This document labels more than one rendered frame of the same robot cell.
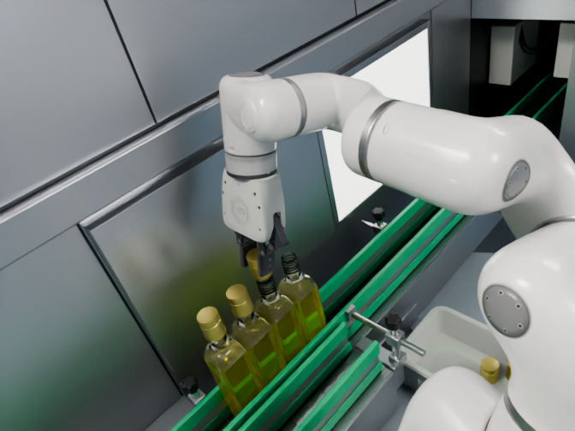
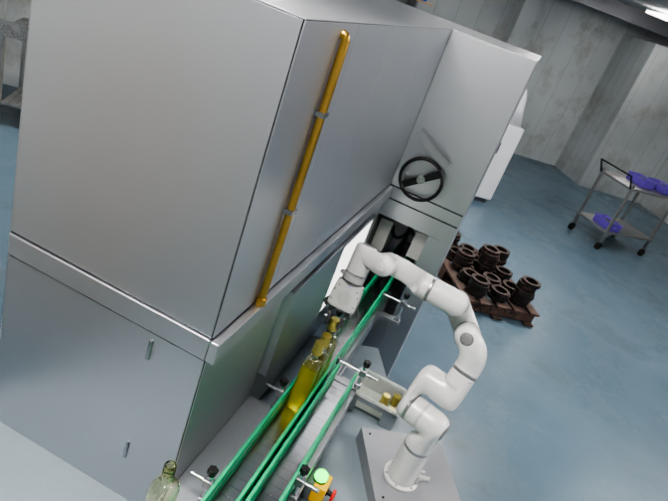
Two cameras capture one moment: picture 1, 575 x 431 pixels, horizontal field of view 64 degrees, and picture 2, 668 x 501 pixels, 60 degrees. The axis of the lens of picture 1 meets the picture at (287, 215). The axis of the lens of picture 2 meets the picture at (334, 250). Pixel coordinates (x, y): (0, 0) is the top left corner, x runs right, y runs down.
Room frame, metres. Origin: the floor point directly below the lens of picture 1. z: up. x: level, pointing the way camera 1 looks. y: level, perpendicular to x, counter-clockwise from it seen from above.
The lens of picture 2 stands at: (-0.64, 1.26, 2.25)
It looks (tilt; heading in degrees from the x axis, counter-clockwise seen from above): 26 degrees down; 318
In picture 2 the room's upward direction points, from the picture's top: 21 degrees clockwise
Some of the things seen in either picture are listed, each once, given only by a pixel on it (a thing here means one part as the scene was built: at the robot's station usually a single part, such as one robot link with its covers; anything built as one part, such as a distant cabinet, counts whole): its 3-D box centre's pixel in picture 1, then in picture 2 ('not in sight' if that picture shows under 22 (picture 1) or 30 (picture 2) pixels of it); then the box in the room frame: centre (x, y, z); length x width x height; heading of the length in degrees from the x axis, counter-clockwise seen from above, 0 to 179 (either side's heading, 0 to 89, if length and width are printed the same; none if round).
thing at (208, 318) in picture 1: (210, 323); (318, 347); (0.50, 0.16, 1.14); 0.04 x 0.04 x 0.04
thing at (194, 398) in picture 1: (193, 396); (273, 391); (0.53, 0.25, 0.94); 0.07 x 0.04 x 0.13; 36
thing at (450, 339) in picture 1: (465, 366); (375, 397); (0.54, -0.27, 0.80); 0.22 x 0.17 x 0.09; 36
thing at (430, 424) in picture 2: not in sight; (424, 427); (0.18, -0.10, 1.04); 0.13 x 0.10 x 0.16; 20
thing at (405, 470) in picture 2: not in sight; (413, 462); (0.16, -0.12, 0.89); 0.16 x 0.13 x 0.15; 61
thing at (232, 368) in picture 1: (238, 380); (304, 382); (0.50, 0.16, 0.99); 0.06 x 0.06 x 0.21; 37
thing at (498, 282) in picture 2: not in sight; (483, 267); (2.23, -3.13, 0.20); 1.13 x 0.78 x 0.41; 154
